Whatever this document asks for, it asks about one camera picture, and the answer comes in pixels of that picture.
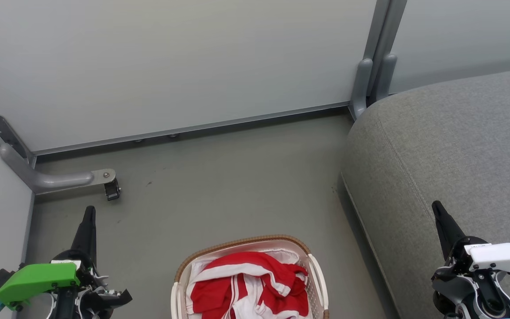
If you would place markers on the grey fabric sofa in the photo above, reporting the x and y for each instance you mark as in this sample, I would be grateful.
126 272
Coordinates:
450 155

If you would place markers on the grey partition post with bracket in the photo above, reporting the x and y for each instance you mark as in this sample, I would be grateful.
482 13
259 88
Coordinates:
2 128

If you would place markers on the white basket liner bag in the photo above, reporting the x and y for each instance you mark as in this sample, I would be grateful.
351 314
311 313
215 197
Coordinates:
288 255

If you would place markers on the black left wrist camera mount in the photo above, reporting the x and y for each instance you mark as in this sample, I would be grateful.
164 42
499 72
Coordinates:
109 300

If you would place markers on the grey partition corner post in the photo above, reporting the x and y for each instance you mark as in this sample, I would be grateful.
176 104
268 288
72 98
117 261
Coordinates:
381 44

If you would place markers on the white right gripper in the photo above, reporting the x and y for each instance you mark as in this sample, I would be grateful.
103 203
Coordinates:
503 257

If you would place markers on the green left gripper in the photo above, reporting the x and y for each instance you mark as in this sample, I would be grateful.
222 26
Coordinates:
38 279

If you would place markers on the white laundry basket brown rim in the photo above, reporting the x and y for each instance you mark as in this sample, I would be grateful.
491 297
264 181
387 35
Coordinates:
317 274

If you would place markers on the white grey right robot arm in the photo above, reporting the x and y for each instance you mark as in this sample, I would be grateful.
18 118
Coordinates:
481 294

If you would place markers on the grey curved partition support foot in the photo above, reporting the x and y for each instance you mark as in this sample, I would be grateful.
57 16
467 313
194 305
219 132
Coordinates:
56 180

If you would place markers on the red and white garment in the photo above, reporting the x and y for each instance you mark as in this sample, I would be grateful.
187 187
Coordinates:
255 283

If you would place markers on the small black caster wheel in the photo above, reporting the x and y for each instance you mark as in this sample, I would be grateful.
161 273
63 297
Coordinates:
113 191

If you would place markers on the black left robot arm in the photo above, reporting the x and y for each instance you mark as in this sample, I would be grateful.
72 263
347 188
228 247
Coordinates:
65 306

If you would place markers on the grey partition bottom rail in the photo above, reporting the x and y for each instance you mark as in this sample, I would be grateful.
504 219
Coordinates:
193 128

